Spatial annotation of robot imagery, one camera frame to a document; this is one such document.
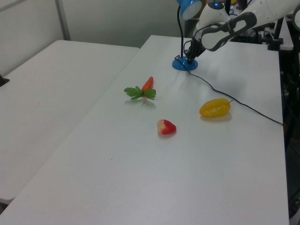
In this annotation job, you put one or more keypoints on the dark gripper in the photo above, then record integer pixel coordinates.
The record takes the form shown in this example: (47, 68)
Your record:
(195, 48)

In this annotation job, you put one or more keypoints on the blue gooseneck desk lamp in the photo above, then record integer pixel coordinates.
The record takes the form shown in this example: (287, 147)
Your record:
(180, 64)

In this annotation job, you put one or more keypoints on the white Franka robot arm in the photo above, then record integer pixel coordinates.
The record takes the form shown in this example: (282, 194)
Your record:
(236, 21)

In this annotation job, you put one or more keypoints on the orange toy carrot green leaves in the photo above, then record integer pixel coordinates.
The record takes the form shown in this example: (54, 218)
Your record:
(148, 84)

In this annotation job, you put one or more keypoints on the yellow toy pepper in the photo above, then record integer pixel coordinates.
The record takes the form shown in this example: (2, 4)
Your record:
(214, 109)

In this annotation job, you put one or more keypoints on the black electronics unit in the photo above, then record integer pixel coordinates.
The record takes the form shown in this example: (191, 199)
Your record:
(250, 35)

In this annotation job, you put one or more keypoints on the red toy strawberry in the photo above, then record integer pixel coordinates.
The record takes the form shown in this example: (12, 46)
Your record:
(167, 127)

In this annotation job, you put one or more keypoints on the black pole with clamp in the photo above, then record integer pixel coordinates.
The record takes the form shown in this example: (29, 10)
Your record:
(278, 32)

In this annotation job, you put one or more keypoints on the grey metal partition post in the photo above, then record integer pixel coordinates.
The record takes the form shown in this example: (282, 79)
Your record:
(62, 21)

